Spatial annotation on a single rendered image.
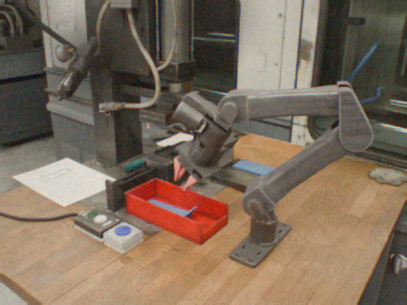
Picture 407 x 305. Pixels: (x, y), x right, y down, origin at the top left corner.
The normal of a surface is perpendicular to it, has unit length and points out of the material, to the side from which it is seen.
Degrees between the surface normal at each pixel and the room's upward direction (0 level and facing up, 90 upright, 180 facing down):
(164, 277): 0
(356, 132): 90
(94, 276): 0
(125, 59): 90
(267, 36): 90
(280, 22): 90
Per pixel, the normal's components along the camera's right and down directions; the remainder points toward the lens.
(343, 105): -0.27, 0.36
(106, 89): -0.58, 0.29
